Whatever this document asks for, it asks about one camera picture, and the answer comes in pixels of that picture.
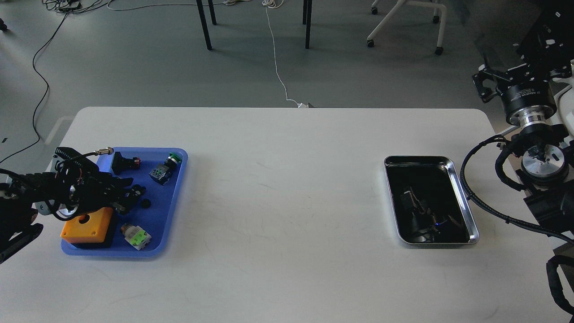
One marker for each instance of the blue plastic tray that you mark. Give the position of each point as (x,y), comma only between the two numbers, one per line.
(155,219)

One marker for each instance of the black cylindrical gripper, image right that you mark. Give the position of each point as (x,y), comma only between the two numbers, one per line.
(525,96)

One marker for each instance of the black table leg right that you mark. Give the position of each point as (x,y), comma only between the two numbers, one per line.
(307,21)

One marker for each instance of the green push button switch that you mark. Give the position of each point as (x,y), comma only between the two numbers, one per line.
(163,172)

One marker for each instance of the silver metal tray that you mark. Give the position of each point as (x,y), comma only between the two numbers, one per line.
(430,208)

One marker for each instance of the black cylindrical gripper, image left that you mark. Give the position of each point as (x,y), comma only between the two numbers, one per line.
(86,188)

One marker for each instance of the white chair base with casters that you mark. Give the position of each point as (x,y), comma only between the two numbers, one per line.
(396,19)

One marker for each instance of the black switch with red tip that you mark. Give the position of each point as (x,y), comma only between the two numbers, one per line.
(120,163)

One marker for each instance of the black table leg left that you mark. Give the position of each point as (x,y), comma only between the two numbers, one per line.
(203,20)

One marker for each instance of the black table leg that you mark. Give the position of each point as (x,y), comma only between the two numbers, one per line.
(203,20)
(307,21)

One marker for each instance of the white robot base right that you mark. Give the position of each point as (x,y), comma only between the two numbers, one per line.
(564,116)

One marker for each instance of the silver switch with green block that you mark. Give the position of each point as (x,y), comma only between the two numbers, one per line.
(135,236)

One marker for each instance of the orange and black button box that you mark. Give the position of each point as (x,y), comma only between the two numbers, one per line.
(92,230)

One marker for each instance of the small black gear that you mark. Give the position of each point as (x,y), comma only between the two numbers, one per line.
(137,191)
(145,203)

